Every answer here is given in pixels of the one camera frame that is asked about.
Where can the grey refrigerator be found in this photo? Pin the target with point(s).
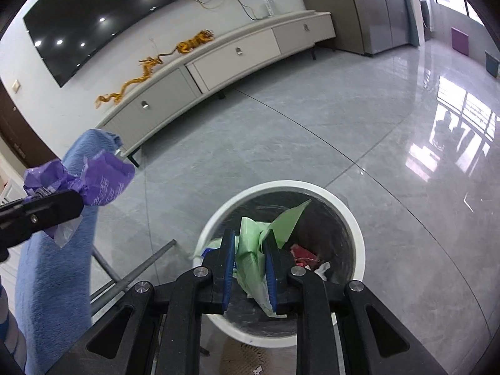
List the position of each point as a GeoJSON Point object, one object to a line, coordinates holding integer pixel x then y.
{"type": "Point", "coordinates": [375, 7]}

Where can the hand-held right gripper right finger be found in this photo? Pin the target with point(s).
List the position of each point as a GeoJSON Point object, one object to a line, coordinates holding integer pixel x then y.
{"type": "Point", "coordinates": [272, 281]}

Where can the red packet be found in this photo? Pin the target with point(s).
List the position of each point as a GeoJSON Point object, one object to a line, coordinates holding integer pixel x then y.
{"type": "Point", "coordinates": [300, 252]}

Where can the light green plastic wrapper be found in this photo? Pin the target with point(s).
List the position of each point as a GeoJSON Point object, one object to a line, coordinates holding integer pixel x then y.
{"type": "Point", "coordinates": [250, 258]}

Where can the beige slotted plastic object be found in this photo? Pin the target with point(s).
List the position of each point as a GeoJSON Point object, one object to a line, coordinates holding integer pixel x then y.
{"type": "Point", "coordinates": [246, 359]}

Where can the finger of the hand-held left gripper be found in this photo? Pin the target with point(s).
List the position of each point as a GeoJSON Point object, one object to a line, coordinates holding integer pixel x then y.
{"type": "Point", "coordinates": [47, 211]}

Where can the beige wall switch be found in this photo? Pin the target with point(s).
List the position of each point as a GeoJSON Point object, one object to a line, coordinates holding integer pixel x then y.
{"type": "Point", "coordinates": [15, 86]}

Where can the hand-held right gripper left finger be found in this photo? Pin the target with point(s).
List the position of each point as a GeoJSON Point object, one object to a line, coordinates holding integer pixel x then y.
{"type": "Point", "coordinates": [227, 281]}

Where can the purple plastic wrapper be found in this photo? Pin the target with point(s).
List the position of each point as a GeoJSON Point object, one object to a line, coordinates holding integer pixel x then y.
{"type": "Point", "coordinates": [105, 179]}

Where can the purple square cushion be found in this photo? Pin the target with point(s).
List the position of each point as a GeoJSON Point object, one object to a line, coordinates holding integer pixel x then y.
{"type": "Point", "coordinates": [460, 41]}

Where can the white round waste bin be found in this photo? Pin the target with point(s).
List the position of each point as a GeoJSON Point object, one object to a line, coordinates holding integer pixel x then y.
{"type": "Point", "coordinates": [332, 234]}

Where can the white floor cupboards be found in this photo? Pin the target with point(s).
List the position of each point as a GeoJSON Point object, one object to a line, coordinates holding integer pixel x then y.
{"type": "Point", "coordinates": [9, 187]}

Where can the white and grey TV cabinet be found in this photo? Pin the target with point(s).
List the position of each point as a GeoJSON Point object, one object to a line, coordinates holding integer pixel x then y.
{"type": "Point", "coordinates": [234, 62]}

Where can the golden dragon ornament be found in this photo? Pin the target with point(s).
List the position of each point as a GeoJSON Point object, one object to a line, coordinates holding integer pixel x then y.
{"type": "Point", "coordinates": [191, 43]}

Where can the grey metal table frame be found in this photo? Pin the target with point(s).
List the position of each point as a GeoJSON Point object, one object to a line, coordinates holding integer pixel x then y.
{"type": "Point", "coordinates": [156, 257]}

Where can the dark brown door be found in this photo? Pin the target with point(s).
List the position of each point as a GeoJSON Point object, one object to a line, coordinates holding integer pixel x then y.
{"type": "Point", "coordinates": [19, 132]}

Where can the blue fleece blanket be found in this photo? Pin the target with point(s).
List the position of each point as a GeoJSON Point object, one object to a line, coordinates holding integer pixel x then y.
{"type": "Point", "coordinates": [50, 281]}

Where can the black wall television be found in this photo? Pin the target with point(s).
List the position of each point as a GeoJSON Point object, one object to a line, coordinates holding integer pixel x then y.
{"type": "Point", "coordinates": [97, 7]}

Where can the white tissue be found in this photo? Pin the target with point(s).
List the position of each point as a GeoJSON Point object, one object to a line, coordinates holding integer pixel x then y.
{"type": "Point", "coordinates": [322, 270]}

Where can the teal square cushion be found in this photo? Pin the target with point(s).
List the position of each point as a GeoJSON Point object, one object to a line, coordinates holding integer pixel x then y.
{"type": "Point", "coordinates": [492, 63]}

